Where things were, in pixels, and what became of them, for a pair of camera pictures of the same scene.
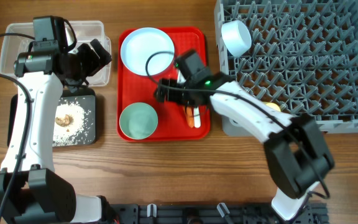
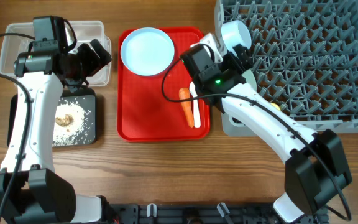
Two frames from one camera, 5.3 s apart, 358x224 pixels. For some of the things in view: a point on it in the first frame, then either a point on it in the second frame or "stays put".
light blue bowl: x=237 y=37 stays put
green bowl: x=138 y=121 -> x=250 y=78
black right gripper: x=165 y=91 -> x=242 y=53
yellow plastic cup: x=273 y=106 stays put
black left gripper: x=94 y=63 stays put
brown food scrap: x=64 y=122 stays put
